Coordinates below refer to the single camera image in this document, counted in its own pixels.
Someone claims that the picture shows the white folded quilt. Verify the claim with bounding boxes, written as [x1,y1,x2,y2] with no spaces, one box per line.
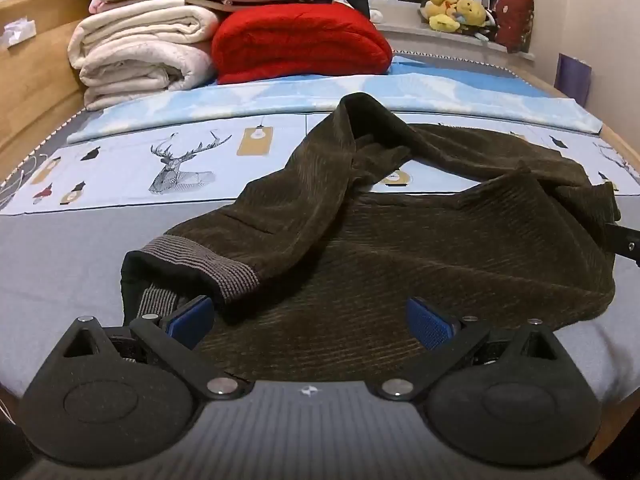
[79,42,217,111]

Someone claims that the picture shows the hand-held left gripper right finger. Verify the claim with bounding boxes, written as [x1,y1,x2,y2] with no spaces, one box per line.
[367,297,571,402]

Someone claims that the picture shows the tissue pack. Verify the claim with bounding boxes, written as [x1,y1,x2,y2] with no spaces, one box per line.
[0,17,38,51]

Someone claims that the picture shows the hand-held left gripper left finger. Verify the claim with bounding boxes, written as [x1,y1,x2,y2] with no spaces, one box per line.
[60,295,253,402]

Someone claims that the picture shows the dark olive corduroy pants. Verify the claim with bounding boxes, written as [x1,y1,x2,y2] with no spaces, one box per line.
[120,92,622,383]

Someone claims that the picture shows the deer print bed sheet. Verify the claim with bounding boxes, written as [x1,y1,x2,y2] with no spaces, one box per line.
[0,55,640,403]

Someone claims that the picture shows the purple paper bag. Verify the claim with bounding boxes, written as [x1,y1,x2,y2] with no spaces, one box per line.
[554,52,593,108]

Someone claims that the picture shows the light blue blanket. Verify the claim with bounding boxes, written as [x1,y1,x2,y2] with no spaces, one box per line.
[67,55,603,146]

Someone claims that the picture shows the wooden bed frame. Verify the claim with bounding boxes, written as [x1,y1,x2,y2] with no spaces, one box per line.
[0,0,108,181]

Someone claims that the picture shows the yellow plush toy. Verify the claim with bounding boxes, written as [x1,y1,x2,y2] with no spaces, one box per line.
[427,0,463,34]
[456,0,489,30]

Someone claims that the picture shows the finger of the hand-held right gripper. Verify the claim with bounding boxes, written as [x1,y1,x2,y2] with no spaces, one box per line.
[604,221,640,268]

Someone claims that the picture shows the cream folded quilt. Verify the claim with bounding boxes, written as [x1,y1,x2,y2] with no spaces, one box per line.
[67,0,222,70]

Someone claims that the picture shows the dark red cushion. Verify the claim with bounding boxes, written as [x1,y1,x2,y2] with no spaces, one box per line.
[495,0,536,55]

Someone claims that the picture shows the red folded blanket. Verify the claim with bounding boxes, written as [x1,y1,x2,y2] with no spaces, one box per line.
[211,1,393,86]

